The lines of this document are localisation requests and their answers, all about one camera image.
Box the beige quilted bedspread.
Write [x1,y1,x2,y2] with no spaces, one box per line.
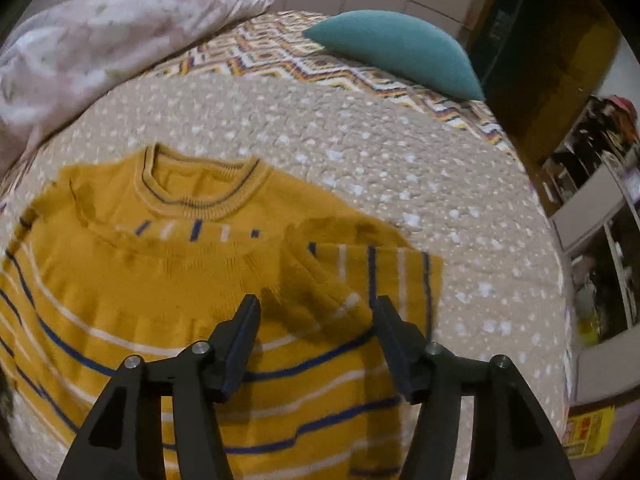
[0,9,576,480]

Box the wooden door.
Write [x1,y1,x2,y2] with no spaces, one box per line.
[492,0,628,163]

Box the yellow striped sweater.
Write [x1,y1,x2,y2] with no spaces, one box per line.
[0,143,446,480]

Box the yellow packet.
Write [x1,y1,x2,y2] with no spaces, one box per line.
[564,406,617,459]

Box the white shelf unit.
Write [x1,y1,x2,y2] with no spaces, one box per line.
[549,152,640,403]

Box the pile of colourful clothes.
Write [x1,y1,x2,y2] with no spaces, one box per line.
[597,94,640,143]

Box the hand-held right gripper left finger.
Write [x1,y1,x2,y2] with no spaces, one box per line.
[56,294,262,480]

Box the pink floral duvet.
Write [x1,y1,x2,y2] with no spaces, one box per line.
[0,0,276,171]

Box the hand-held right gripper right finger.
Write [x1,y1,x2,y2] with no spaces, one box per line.
[372,295,576,480]

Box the teal pillow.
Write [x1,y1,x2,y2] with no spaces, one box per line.
[302,9,487,102]

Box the dark shoe rack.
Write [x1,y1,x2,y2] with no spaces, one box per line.
[540,95,640,218]

